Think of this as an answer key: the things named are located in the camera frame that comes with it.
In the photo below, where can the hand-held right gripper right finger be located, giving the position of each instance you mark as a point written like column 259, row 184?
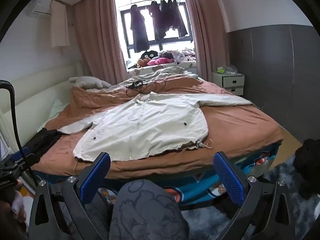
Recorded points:
column 230, row 177

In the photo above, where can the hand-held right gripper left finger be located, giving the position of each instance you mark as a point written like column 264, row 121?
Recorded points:
column 96, row 176

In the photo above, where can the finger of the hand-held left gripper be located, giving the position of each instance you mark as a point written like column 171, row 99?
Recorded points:
column 21, row 153

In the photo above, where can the cream jacket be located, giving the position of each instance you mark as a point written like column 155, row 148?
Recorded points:
column 150, row 125

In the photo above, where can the pile of patterned clothes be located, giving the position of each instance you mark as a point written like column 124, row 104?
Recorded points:
column 180, row 53

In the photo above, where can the person's left hand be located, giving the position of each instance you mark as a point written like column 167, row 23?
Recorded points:
column 18, row 210

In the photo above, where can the teal printed bed sheet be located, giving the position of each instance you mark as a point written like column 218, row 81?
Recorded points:
column 197, row 192

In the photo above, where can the brown blanket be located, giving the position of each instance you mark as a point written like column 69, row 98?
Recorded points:
column 237, row 135

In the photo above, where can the pale green pillow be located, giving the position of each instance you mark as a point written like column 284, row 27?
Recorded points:
column 53, row 108

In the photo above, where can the grey fluffy rug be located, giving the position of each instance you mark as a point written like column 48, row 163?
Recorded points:
column 285, row 165

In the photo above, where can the black fluffy cloth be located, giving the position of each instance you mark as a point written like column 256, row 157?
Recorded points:
column 307, row 165

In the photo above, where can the grey plush toy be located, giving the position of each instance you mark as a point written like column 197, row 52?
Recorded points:
column 87, row 82

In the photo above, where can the white nightstand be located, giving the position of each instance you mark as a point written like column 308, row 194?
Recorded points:
column 232, row 82

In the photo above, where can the clear plastic packaging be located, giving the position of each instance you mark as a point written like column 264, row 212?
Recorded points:
column 231, row 70

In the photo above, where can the green small item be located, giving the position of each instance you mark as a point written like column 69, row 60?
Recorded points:
column 220, row 68

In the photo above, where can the brown plush toy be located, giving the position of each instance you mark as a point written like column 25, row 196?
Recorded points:
column 143, row 62

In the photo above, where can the white hanging cloth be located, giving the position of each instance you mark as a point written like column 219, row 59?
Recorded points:
column 60, row 27

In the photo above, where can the black plush toy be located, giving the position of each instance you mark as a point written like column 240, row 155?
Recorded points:
column 148, row 54

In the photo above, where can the pink plush toy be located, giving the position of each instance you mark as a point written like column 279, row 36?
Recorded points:
column 161, row 60

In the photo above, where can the window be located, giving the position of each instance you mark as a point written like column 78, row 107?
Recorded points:
column 172, row 47

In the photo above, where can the white air conditioner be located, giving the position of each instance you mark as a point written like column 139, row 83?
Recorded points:
column 42, row 5

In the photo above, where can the dark hanging coat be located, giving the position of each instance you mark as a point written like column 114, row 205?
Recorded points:
column 137, row 30

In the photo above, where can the dark hanging garment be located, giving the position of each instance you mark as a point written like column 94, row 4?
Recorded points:
column 176, row 17
column 155, row 17

